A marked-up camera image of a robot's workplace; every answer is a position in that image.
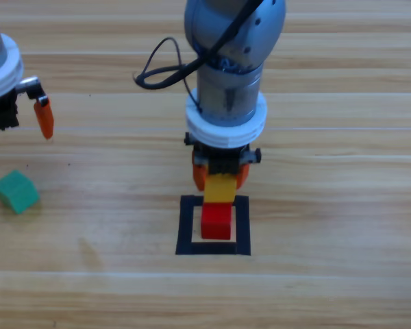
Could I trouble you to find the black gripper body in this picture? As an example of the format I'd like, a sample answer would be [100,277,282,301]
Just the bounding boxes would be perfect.
[0,77,44,136]
[184,132,262,176]

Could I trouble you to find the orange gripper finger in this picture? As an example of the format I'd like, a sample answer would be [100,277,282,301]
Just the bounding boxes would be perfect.
[33,95,55,141]
[235,163,251,190]
[191,152,210,192]

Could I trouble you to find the yellow wooden cube block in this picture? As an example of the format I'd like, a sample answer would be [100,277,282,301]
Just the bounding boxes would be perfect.
[204,173,237,204]

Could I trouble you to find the red wooden cube block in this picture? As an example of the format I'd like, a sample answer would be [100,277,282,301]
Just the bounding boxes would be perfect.
[201,202,233,240]

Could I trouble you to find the green wooden cube block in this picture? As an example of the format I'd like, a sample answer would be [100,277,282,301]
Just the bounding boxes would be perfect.
[0,169,41,216]

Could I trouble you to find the black tape square outline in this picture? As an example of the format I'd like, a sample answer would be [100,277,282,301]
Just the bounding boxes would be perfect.
[175,195,251,256]

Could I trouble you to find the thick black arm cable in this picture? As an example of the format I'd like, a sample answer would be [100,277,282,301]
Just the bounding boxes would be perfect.
[133,0,261,90]

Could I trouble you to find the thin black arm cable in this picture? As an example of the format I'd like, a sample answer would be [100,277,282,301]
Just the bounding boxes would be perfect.
[145,36,203,112]

